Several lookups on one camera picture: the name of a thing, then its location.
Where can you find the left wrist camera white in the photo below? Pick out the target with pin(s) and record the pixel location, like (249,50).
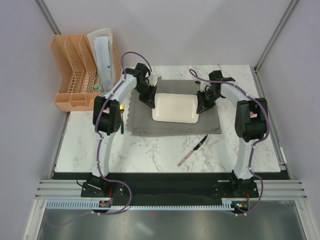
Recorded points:
(153,80)

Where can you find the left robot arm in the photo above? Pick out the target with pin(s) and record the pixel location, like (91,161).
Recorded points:
(107,116)

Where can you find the white slotted cable duct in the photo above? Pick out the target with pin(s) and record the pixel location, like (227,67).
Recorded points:
(72,204)

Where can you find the orange plastic file organizer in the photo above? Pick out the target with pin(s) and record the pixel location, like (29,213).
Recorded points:
(75,56)

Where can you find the green clip items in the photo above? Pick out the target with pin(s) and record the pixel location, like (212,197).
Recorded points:
(97,87)

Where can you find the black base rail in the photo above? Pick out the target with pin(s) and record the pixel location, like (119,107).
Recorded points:
(169,189)

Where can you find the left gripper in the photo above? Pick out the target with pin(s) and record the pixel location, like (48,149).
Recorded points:
(149,100)

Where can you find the aluminium frame rail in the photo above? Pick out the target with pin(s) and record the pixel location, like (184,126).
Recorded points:
(58,189)

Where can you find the white rectangular plate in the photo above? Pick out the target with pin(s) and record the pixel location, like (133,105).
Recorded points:
(175,108)

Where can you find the black knife pink handle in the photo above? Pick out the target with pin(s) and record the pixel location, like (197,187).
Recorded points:
(192,151)

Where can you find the white paper folder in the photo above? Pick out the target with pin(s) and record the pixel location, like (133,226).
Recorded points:
(101,43)

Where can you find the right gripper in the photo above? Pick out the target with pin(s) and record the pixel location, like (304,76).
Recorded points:
(202,105)

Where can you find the gold fork green handle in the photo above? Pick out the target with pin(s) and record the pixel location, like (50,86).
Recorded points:
(122,110)

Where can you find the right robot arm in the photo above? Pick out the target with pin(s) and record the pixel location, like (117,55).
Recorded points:
(251,124)

